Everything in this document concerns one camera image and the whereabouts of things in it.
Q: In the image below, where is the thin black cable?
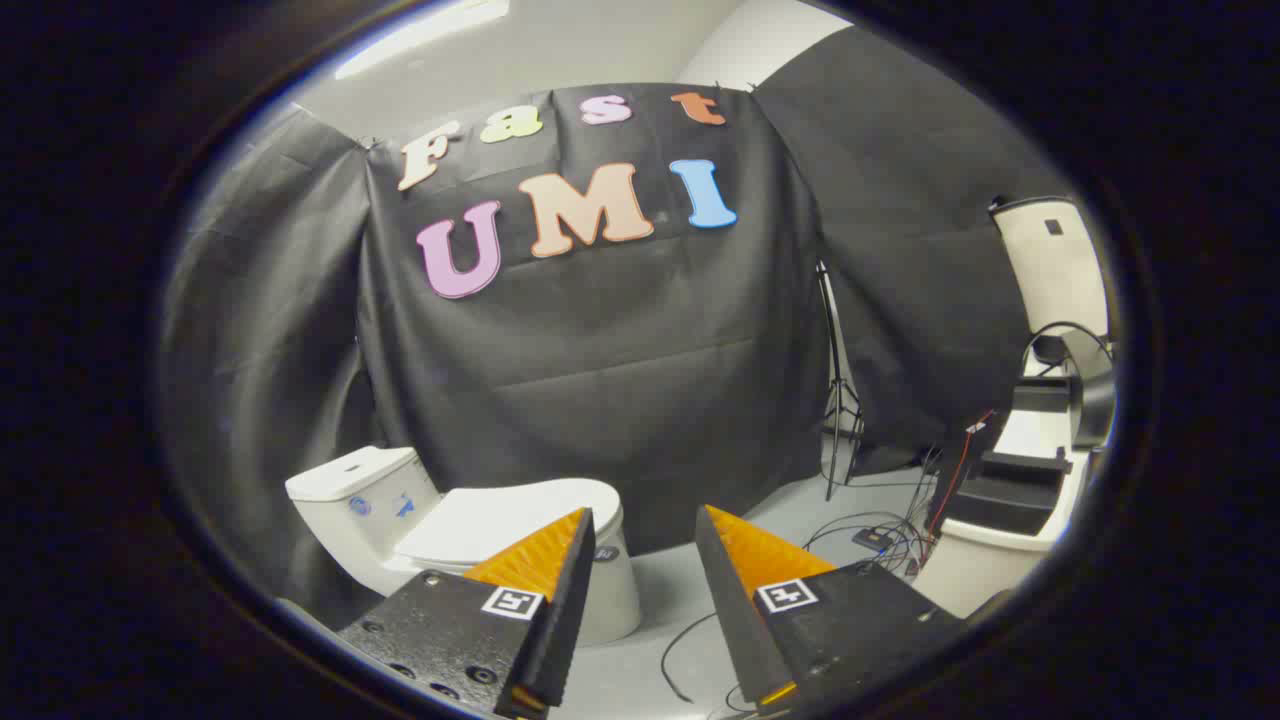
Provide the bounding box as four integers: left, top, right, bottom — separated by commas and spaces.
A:
660, 612, 761, 716

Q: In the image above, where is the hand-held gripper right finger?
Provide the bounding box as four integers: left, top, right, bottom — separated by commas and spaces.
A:
694, 504, 966, 716

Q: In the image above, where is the looped black cable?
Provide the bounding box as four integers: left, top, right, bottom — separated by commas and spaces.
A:
1020, 320, 1114, 378

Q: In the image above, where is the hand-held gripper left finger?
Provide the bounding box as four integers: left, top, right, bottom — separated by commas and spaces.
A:
338, 507, 597, 720

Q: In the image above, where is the black backdrop cloth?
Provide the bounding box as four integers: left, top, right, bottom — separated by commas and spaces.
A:
160, 25, 1076, 631

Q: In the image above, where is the black box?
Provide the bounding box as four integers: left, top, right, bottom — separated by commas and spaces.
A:
944, 450, 1074, 538

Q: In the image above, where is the black tripod stand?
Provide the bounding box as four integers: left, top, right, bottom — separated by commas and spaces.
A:
814, 260, 867, 502

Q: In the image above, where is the white toilet lid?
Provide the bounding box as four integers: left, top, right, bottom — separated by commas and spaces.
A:
395, 478, 623, 577

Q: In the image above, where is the white table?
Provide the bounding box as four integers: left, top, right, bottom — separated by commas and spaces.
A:
912, 345, 1101, 619

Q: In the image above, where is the white toilet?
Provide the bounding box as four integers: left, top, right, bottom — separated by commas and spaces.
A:
285, 445, 642, 647

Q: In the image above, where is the white rounded panel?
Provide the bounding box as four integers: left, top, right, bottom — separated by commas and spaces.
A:
989, 196, 1112, 341

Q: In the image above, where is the red cable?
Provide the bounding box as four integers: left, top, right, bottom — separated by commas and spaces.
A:
924, 408, 997, 543

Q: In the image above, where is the tangle of black floor cables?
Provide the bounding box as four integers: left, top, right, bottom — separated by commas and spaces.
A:
800, 448, 946, 581

